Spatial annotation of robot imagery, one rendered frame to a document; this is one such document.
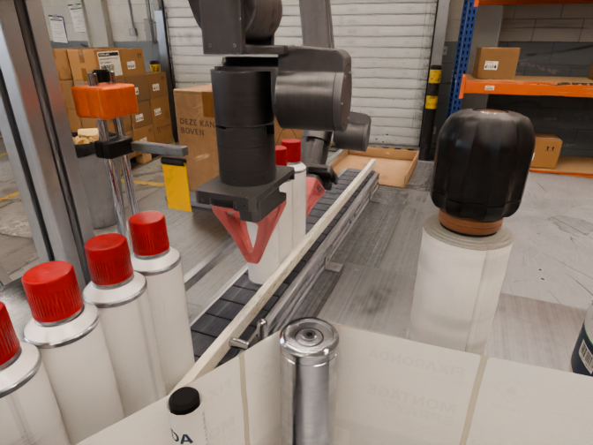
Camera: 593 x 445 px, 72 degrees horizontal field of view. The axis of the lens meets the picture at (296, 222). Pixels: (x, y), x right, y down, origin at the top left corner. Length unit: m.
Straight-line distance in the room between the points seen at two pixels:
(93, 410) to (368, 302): 0.39
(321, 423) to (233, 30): 0.30
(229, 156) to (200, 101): 0.68
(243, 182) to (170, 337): 0.18
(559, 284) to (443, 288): 0.48
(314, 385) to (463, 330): 0.23
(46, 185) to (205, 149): 0.65
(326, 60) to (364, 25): 4.28
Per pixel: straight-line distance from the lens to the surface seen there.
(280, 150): 0.62
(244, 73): 0.37
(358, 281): 0.67
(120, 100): 0.45
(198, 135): 1.08
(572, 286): 0.89
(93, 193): 3.10
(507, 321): 0.65
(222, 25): 0.36
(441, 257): 0.42
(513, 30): 4.79
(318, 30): 0.81
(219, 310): 0.61
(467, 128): 0.38
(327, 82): 0.35
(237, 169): 0.39
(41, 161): 0.48
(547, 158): 4.21
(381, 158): 1.54
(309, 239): 0.71
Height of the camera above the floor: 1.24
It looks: 25 degrees down
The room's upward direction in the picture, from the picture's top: straight up
